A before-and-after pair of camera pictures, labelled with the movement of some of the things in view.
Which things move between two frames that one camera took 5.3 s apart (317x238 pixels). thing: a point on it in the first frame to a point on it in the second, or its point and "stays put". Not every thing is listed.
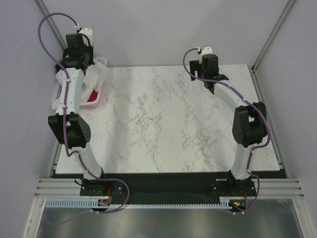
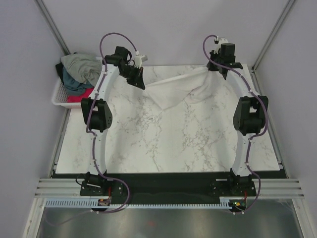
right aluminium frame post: [286, 10] stays put
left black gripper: [90, 49] to [136, 81]
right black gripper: [195, 66] to [210, 66]
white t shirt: [90, 82] to [200, 85]
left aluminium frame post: [43, 6] stays put
